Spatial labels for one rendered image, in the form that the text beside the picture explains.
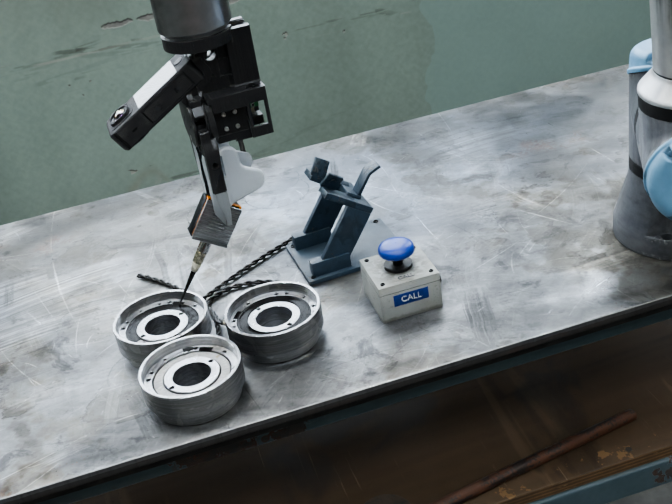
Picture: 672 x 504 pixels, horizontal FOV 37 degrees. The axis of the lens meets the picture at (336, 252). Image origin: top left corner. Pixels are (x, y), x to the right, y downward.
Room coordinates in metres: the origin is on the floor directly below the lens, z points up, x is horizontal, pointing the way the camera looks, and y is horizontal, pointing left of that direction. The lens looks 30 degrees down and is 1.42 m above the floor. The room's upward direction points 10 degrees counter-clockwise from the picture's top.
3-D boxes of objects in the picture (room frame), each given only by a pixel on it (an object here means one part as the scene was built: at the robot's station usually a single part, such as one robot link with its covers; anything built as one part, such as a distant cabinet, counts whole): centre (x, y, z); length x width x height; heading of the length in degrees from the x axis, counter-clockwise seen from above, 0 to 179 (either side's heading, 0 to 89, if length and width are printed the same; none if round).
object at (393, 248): (0.94, -0.07, 0.85); 0.04 x 0.04 x 0.05
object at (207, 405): (0.82, 0.17, 0.82); 0.10 x 0.10 x 0.04
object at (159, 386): (0.82, 0.17, 0.82); 0.08 x 0.08 x 0.02
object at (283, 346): (0.90, 0.08, 0.82); 0.10 x 0.10 x 0.04
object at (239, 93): (0.98, 0.09, 1.07); 0.09 x 0.08 x 0.12; 104
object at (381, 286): (0.94, -0.07, 0.82); 0.08 x 0.07 x 0.05; 101
